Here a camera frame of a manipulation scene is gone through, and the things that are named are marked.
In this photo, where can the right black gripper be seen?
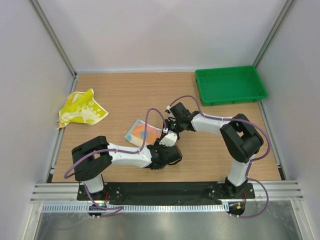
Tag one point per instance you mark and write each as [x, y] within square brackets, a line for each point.
[170, 122]

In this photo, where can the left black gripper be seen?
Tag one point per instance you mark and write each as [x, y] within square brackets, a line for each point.
[157, 142]

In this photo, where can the blue polka dot towel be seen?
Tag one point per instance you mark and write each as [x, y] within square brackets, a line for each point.
[137, 132]

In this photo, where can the yellow green patterned towel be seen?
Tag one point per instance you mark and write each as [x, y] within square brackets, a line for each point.
[81, 108]

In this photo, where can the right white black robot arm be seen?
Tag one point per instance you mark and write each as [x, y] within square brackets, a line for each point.
[241, 139]

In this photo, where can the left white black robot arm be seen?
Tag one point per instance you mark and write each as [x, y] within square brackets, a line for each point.
[91, 158]

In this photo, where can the green plastic tray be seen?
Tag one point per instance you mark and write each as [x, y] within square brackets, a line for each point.
[229, 85]

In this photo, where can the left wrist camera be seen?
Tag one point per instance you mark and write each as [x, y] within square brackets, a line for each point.
[172, 153]

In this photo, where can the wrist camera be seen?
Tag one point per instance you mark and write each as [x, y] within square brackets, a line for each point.
[180, 112]
[172, 153]

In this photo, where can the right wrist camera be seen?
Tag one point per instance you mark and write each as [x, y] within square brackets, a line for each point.
[180, 112]

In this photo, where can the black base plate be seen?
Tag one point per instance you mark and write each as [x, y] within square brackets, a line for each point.
[118, 192]

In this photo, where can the slotted cable duct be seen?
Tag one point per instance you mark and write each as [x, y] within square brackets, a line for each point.
[91, 208]

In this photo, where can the aluminium frame rail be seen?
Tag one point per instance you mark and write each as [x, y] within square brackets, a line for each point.
[284, 190]

